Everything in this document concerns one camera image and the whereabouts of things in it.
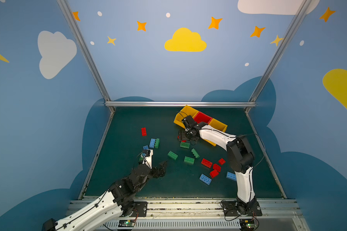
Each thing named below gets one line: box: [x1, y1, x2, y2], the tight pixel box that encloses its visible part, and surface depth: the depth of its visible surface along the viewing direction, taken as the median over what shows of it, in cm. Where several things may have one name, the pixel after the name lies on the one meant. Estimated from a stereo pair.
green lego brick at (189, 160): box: [184, 155, 195, 165], surface depth 93 cm
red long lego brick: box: [200, 158, 214, 168], surface depth 92 cm
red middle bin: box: [193, 111, 214, 125], surface depth 110 cm
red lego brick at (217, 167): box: [213, 163, 222, 173], surface depth 90 cm
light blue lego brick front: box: [199, 173, 213, 186], surface depth 86 cm
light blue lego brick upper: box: [149, 138, 156, 149], surface depth 100 cm
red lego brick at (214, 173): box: [209, 169, 220, 179], surface depth 87 cm
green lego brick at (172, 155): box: [167, 150, 179, 161], surface depth 95 cm
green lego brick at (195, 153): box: [190, 148, 201, 159], surface depth 95 cm
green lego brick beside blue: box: [154, 137, 161, 149], surface depth 100 cm
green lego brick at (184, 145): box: [179, 141, 191, 149], surface depth 100 cm
